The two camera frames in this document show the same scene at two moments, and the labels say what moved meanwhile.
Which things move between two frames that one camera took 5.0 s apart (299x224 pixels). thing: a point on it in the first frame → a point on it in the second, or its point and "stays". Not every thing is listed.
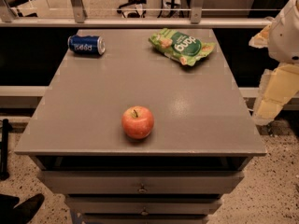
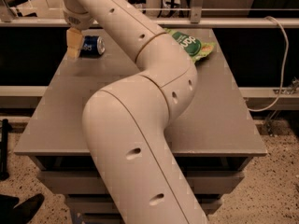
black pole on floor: (6, 129) stays
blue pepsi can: (91, 45) stays
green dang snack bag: (184, 49) stays
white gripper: (286, 35) → (78, 21)
